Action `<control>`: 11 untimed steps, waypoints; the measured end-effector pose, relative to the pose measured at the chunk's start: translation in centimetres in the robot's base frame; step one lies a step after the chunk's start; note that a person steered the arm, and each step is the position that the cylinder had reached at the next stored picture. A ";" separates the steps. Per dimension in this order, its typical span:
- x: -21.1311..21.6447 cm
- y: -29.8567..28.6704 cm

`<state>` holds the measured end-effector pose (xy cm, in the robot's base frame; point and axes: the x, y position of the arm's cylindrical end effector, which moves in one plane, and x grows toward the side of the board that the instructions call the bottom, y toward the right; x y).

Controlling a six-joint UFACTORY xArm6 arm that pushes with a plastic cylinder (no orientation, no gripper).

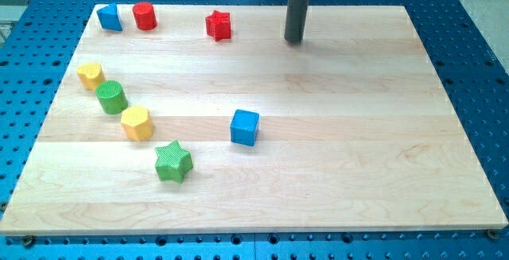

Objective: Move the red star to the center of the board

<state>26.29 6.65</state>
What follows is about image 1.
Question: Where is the blue perforated metal table plate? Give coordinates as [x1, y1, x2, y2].
[1, 0, 508, 259]

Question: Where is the yellow hexagon block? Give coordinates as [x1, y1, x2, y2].
[121, 106, 154, 142]

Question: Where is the green cylinder block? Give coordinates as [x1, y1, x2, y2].
[95, 80, 128, 114]

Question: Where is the red cylinder block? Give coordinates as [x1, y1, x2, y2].
[132, 2, 157, 31]

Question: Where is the yellow heart block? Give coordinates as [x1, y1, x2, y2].
[76, 62, 106, 91]

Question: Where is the green star block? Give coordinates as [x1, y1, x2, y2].
[155, 140, 193, 184]

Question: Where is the blue cube block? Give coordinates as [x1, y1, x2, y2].
[230, 109, 259, 146]

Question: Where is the blue triangular block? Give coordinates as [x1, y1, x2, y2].
[96, 3, 122, 32]

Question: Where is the light wooden board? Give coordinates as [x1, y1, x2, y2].
[1, 5, 507, 236]

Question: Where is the red star block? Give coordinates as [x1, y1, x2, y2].
[205, 10, 231, 41]

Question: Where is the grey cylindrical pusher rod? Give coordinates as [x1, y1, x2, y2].
[284, 0, 309, 45]

